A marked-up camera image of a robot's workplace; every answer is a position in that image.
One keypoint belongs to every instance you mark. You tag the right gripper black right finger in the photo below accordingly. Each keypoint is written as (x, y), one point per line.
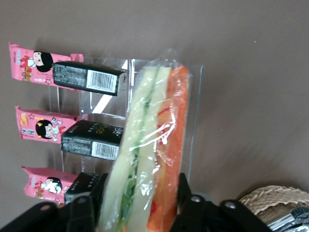
(205, 217)

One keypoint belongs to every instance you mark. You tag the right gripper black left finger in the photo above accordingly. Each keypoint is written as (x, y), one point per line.
(79, 215)

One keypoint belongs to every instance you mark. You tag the triangle sandwich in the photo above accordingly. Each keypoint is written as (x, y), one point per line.
(144, 135)

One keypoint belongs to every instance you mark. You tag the small black snack box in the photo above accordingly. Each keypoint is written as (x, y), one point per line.
(87, 140)
(82, 183)
(82, 75)

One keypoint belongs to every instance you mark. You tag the pink cartoon snack packet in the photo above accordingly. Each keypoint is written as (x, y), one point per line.
(29, 62)
(41, 183)
(31, 125)

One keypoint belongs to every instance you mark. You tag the light wicker basket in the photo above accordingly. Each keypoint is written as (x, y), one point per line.
(265, 195)

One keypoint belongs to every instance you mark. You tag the silver foil container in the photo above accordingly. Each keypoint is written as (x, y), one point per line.
(289, 220)

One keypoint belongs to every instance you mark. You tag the clear acrylic step display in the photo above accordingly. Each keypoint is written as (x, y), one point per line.
(106, 106)

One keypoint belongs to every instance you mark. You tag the brown table cover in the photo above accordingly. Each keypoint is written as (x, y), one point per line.
(241, 72)

